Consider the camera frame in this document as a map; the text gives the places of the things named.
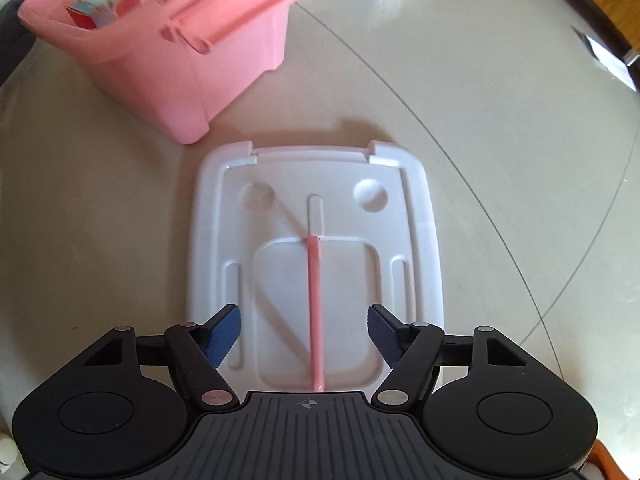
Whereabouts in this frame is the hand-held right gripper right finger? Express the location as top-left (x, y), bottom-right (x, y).
top-left (367, 304), bottom-right (543, 408)

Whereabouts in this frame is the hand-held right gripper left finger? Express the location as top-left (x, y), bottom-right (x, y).
top-left (75, 304), bottom-right (241, 411)

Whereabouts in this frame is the white lid with pink handle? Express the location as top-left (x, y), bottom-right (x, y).
top-left (186, 141), bottom-right (446, 393)

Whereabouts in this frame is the pink plastic storage bin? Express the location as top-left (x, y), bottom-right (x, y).
top-left (17, 0), bottom-right (320, 146)

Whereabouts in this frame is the orange slipper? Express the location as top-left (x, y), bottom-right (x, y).
top-left (590, 440), bottom-right (626, 480)

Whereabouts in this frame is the white paper sheet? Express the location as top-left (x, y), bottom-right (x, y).
top-left (571, 25), bottom-right (638, 92)

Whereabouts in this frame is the dark grey cloth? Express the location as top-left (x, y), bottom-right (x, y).
top-left (0, 2), bottom-right (36, 86)

